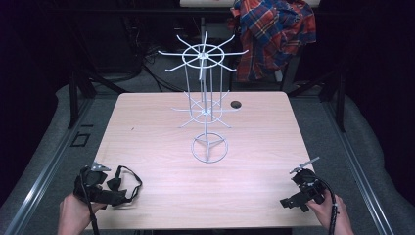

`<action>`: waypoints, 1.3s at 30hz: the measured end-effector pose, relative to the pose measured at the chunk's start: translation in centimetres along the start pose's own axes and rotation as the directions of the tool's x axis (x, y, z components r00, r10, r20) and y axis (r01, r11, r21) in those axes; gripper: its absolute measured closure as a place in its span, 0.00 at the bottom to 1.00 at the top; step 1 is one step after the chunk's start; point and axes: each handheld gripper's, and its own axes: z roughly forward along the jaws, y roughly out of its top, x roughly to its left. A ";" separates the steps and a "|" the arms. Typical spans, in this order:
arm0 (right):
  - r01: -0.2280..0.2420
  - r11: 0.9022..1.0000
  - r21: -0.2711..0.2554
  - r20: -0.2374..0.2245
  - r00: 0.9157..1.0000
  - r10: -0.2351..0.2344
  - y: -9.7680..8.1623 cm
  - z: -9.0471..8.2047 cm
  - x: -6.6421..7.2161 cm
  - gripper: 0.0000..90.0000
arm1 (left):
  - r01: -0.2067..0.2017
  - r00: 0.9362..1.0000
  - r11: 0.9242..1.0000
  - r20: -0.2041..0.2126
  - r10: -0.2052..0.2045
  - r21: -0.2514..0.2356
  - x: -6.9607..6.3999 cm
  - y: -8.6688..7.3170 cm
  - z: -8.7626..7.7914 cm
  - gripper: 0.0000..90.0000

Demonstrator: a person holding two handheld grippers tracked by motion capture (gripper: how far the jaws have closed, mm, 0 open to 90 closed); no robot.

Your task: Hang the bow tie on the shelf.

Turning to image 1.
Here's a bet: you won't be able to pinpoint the black cables on floor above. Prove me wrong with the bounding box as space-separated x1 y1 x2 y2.
130 19 190 93

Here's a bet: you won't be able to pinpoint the red blue plaid shirt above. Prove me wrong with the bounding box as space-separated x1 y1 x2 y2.
227 0 318 83

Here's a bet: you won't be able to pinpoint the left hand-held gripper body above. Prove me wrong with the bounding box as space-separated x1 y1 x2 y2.
72 161 113 203

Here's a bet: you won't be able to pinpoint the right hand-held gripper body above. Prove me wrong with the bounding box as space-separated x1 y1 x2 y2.
289 156 328 204

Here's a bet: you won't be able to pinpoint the black bow tie with strap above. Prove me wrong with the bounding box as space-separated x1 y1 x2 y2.
107 164 144 204

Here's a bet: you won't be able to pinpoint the person's right hand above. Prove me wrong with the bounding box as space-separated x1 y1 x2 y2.
306 193 355 235

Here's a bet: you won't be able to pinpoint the aluminium floor rail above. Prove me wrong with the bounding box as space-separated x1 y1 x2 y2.
321 99 397 235
3 97 96 235

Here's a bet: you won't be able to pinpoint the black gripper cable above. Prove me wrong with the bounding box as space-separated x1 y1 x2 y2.
78 174 101 235
311 176 339 235

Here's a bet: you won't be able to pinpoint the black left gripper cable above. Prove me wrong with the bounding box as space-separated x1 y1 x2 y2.
78 174 101 235

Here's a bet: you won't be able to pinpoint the white wire display rack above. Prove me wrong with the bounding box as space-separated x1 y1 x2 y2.
158 30 250 165

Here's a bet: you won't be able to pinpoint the person's left hand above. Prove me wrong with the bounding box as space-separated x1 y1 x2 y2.
57 192 108 235

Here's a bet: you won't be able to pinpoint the black metal stand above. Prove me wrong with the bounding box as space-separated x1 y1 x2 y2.
287 70 347 133
67 70 130 130

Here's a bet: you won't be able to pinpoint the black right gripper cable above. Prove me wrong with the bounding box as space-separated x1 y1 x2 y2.
311 176 339 235

